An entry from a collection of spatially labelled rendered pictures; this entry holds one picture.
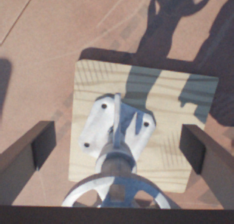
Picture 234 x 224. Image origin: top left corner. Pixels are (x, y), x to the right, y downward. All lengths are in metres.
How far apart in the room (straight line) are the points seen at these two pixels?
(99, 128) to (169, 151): 0.18
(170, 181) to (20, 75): 0.44
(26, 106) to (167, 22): 0.36
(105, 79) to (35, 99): 0.17
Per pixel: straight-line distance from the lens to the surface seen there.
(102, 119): 0.38
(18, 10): 0.43
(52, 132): 0.16
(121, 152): 0.27
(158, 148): 0.43
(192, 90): 0.40
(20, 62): 0.43
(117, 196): 0.20
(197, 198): 0.58
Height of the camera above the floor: 0.38
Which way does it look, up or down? 73 degrees down
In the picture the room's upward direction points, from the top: 180 degrees clockwise
